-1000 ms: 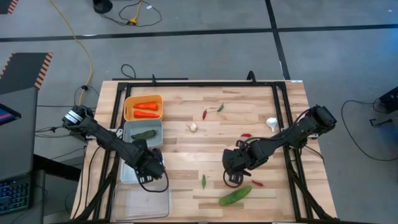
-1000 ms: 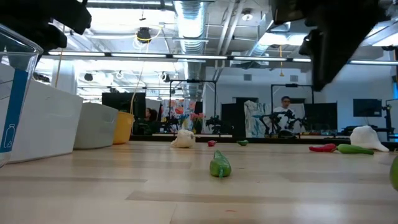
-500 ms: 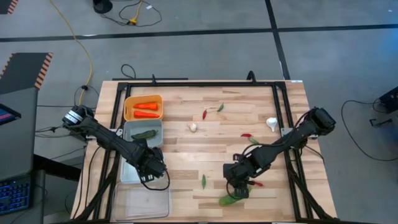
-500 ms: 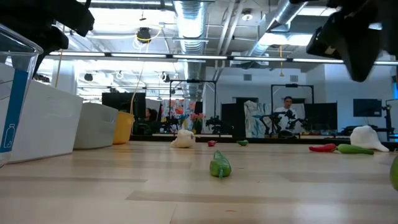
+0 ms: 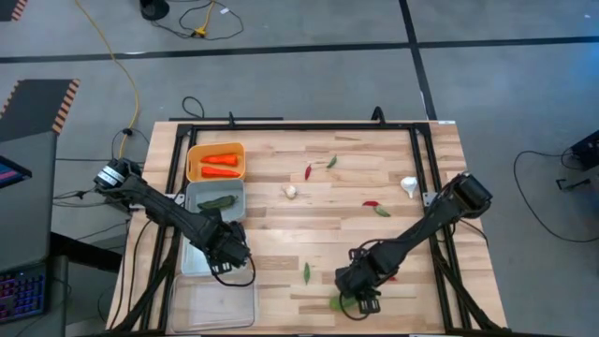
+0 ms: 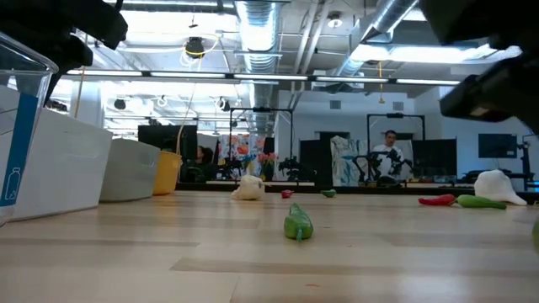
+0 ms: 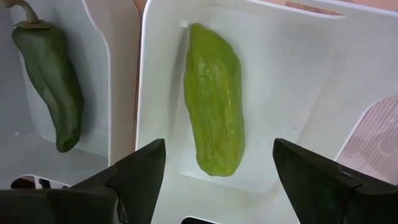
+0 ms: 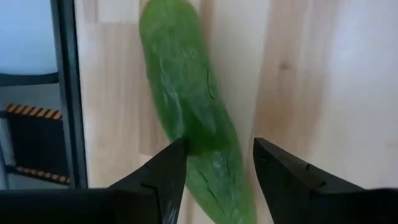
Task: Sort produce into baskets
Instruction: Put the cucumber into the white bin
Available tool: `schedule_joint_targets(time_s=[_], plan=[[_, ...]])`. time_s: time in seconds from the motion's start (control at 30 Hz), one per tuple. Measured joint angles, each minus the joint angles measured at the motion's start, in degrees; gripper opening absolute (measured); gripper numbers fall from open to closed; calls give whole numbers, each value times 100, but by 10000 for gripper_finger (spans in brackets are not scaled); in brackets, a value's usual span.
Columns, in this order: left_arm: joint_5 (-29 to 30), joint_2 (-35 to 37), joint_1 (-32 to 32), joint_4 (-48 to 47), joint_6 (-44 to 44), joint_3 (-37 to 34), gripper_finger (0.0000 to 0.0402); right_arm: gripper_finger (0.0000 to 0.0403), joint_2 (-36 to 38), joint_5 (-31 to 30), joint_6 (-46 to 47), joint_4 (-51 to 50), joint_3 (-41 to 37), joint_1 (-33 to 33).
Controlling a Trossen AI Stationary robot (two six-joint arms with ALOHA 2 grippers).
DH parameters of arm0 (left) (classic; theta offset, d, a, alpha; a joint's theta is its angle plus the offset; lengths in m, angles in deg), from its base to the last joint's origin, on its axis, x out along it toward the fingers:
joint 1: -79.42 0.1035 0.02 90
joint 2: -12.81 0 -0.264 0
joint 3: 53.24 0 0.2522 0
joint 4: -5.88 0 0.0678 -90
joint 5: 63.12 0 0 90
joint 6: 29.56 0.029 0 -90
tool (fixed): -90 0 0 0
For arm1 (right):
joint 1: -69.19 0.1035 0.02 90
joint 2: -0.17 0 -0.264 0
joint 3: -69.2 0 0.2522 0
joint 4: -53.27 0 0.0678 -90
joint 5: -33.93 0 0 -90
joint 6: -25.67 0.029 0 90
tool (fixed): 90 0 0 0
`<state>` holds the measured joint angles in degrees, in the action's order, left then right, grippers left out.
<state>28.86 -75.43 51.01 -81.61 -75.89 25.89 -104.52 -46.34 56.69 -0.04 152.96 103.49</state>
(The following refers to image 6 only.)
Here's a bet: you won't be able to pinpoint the black background rig frame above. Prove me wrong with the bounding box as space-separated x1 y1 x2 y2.
229 107 295 182
366 112 426 182

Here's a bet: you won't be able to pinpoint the white garlic bulb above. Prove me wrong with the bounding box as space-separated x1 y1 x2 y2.
473 169 528 207

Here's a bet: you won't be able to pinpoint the person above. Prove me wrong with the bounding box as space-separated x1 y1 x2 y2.
372 129 412 186
191 145 218 183

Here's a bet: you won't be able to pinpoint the cream garlic bulb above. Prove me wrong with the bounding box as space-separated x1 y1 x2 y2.
230 174 266 201

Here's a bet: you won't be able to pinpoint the yellow hanging cord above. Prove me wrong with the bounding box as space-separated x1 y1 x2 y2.
74 33 88 119

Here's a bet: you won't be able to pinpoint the pink tulip bouquet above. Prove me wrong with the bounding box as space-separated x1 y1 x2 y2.
256 151 280 182

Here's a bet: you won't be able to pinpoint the floral painting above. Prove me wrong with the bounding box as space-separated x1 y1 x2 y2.
217 134 275 180

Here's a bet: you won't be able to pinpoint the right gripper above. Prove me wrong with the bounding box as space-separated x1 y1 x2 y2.
439 52 539 136

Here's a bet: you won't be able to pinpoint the white blue painted cloth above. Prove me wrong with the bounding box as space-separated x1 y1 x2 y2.
330 135 372 187

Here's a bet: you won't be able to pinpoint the silver ribbed air duct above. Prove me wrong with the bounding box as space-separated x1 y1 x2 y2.
234 0 281 136

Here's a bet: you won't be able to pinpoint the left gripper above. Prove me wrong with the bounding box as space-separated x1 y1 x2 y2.
40 37 94 106

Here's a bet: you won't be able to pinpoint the black ceiling cord reel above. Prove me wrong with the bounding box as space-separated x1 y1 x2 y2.
184 36 206 59

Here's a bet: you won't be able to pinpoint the green cucumber at right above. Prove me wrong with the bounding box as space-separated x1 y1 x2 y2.
456 194 508 210

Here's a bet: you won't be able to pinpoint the silver smooth air duct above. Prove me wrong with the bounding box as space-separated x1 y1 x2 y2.
334 0 422 83

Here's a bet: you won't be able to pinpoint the black background robot arms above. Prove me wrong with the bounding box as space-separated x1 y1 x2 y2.
352 149 416 186

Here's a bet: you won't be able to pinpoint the clear plastic container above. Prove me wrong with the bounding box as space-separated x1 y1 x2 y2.
0 31 59 228

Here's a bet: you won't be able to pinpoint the dark wall screen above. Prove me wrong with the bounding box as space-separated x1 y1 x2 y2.
478 133 518 159

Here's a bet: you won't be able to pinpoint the white plastic basket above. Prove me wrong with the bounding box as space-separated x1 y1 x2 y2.
10 108 114 222

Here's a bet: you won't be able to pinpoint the black monitor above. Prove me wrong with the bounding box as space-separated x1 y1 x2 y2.
137 125 199 183
411 138 458 180

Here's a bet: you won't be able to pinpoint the yellow plastic basket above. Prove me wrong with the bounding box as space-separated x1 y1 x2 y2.
152 150 184 197

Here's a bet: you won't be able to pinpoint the gray plastic basket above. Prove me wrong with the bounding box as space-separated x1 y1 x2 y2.
99 137 162 203

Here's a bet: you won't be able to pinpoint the long ceiling light strip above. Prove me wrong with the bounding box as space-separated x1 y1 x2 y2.
62 69 462 87

